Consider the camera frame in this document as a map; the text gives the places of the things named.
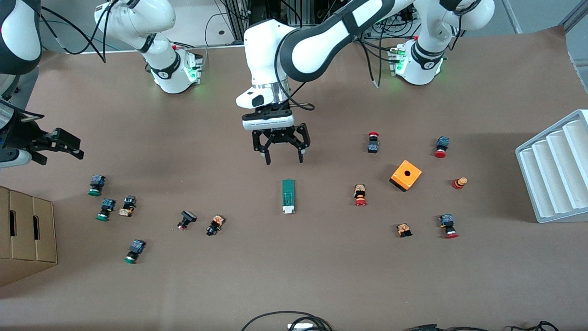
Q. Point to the white panel with hole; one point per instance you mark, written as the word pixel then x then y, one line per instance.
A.
pixel 202 18

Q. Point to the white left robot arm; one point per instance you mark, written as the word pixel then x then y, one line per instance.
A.
pixel 312 50

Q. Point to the small green circuit board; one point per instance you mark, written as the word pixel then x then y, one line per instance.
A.
pixel 422 328

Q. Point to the red mushroom button blue block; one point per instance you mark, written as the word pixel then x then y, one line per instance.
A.
pixel 446 220
pixel 443 142

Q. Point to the orange button enclosure box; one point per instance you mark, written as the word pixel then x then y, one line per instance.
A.
pixel 399 178

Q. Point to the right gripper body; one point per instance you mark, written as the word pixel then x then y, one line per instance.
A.
pixel 24 134

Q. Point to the aluminium frame rack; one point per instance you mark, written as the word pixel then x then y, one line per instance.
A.
pixel 236 18

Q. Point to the small white flat device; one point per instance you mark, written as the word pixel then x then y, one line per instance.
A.
pixel 301 327

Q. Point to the white ridged tray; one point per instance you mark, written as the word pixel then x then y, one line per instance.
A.
pixel 551 184

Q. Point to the grey aluminium beam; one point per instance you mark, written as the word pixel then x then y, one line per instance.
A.
pixel 578 13

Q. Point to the red yellow emergency button head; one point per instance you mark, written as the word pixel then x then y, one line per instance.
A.
pixel 459 183

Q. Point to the red button black contact block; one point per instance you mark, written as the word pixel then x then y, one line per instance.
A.
pixel 373 147

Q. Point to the brown cardboard box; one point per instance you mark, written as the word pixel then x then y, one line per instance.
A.
pixel 23 230

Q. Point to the red emergency stop orange block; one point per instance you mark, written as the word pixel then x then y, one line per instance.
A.
pixel 359 191

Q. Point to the brown paper table cover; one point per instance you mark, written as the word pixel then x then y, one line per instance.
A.
pixel 294 276

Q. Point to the green mushroom push button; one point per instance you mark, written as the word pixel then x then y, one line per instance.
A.
pixel 108 204
pixel 97 180
pixel 137 247

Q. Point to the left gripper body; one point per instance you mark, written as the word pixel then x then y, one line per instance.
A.
pixel 280 134

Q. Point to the orange black contact block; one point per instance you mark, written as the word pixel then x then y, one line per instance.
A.
pixel 404 229

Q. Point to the black square pushbutton red terminals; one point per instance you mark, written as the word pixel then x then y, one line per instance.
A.
pixel 188 216

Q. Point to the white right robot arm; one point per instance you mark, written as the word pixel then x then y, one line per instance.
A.
pixel 138 18

